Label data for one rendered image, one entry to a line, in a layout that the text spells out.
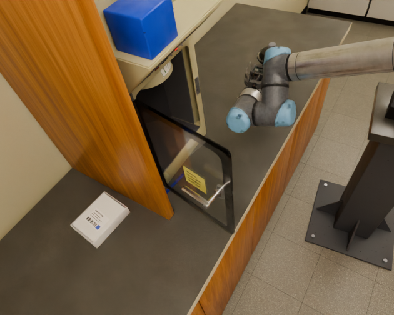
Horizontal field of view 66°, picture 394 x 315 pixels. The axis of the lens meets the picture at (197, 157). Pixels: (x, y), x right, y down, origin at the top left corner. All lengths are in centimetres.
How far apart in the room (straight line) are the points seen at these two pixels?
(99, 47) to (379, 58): 59
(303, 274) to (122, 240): 122
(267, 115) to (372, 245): 142
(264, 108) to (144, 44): 40
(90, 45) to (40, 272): 79
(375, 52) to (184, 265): 76
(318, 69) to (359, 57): 10
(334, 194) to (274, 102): 144
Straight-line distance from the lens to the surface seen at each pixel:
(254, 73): 105
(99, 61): 59
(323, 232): 209
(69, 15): 58
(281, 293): 194
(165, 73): 93
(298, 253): 202
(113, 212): 108
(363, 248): 212
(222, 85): 147
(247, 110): 91
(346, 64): 82
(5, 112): 113
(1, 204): 126
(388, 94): 153
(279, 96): 89
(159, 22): 66
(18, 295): 116
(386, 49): 81
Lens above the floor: 187
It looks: 52 degrees down
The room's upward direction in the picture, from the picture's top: 11 degrees counter-clockwise
